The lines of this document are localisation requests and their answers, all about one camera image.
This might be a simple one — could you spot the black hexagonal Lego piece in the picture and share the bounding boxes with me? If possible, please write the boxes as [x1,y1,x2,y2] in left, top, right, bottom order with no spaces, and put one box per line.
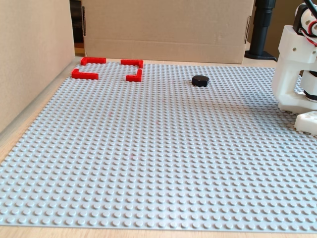
[191,75,210,88]

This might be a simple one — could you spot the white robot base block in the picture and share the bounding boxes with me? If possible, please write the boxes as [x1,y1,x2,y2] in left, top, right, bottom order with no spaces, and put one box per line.
[294,111,317,136]

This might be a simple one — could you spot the grey Lego baseplate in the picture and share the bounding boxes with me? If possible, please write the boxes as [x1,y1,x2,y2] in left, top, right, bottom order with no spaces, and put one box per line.
[0,60,317,232]

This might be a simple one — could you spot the red L-shaped Lego beam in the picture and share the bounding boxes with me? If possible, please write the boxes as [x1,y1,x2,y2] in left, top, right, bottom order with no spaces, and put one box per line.
[125,68,143,83]
[120,59,144,69]
[71,68,100,80]
[80,57,107,66]

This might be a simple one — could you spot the wide brown cardboard box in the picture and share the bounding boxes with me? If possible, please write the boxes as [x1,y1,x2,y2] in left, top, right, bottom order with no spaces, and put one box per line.
[81,0,256,64]

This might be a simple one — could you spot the black stand pole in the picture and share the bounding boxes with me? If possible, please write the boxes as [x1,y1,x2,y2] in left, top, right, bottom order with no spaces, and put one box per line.
[245,0,278,62]

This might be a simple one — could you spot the plain tan cardboard panel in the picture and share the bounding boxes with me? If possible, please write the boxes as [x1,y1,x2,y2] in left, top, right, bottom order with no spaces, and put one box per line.
[0,0,76,142]

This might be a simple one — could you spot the red white servo wires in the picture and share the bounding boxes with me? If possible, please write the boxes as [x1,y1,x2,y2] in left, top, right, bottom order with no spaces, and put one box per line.
[298,21,317,48]

